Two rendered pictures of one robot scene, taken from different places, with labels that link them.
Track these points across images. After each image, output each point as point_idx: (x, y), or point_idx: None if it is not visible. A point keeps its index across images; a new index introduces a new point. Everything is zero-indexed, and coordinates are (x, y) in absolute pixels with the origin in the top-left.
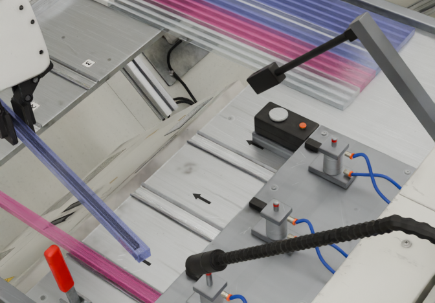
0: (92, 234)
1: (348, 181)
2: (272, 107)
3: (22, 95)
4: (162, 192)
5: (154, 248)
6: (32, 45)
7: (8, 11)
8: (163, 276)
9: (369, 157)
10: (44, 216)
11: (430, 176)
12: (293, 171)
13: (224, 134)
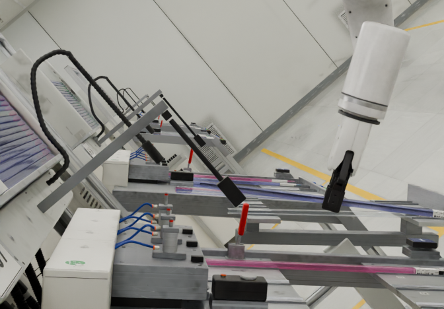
0: (279, 271)
1: (152, 249)
2: (259, 280)
3: (331, 180)
4: (273, 284)
5: (239, 273)
6: (333, 150)
7: (340, 125)
8: (219, 269)
9: (155, 263)
10: None
11: (102, 245)
12: (192, 254)
13: (286, 306)
